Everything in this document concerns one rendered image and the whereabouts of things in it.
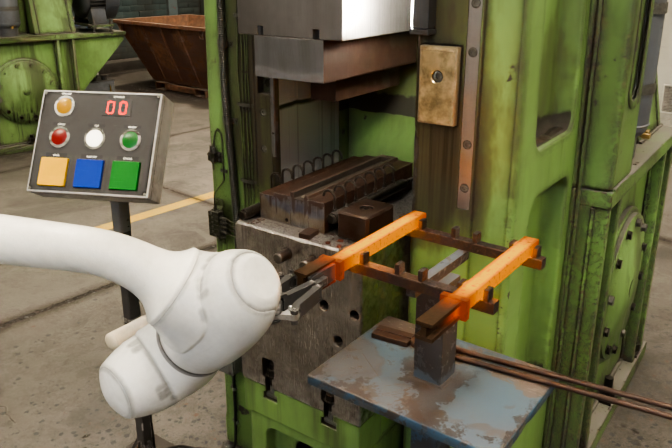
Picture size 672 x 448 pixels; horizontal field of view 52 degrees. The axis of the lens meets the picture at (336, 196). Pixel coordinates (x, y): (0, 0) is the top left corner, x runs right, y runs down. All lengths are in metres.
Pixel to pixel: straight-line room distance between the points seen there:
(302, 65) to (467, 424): 0.82
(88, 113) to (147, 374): 1.15
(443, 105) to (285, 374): 0.79
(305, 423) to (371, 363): 0.47
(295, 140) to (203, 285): 1.17
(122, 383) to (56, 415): 1.86
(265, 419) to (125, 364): 1.10
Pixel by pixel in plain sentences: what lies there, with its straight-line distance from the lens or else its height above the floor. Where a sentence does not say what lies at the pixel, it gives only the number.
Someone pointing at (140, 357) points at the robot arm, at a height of 1.07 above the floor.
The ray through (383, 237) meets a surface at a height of 1.03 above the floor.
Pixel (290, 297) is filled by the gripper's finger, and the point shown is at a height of 1.03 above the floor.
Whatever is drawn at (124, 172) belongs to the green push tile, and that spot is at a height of 1.02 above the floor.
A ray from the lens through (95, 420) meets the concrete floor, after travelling 2.68.
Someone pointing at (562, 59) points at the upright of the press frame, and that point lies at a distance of 1.83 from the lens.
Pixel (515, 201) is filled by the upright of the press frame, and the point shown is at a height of 1.03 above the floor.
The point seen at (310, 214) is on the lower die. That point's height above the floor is 0.96.
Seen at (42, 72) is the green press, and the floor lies 0.64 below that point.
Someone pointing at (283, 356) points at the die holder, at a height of 0.58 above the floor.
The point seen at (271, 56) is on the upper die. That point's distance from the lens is 1.62.
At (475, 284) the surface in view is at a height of 1.03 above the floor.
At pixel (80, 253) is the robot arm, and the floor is 1.22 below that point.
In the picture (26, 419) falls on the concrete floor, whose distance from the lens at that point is 2.77.
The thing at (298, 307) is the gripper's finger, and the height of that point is 1.03.
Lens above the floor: 1.52
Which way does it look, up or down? 19 degrees down
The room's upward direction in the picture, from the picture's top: straight up
